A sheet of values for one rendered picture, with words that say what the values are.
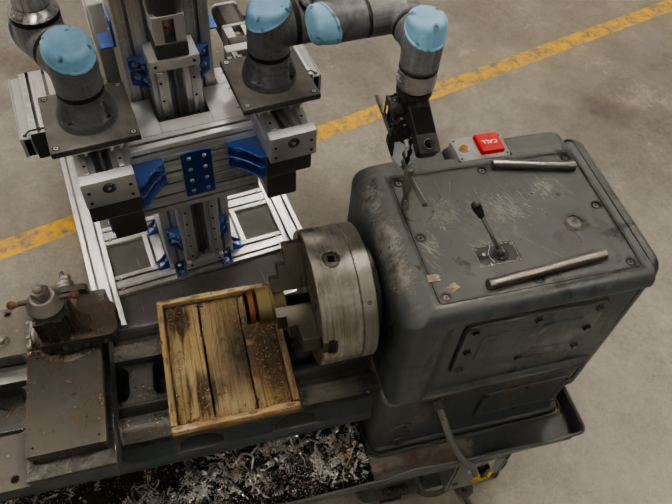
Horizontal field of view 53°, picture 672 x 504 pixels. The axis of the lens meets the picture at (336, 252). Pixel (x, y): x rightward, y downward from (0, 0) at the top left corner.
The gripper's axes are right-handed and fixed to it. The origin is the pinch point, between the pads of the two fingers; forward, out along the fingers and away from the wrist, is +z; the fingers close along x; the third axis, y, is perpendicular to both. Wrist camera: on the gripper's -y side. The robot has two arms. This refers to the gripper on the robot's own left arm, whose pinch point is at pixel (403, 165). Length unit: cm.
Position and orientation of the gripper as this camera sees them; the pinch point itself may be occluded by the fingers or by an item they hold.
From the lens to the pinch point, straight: 146.7
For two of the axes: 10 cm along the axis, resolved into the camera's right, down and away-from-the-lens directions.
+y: -2.5, -7.9, 5.6
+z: -0.6, 5.9, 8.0
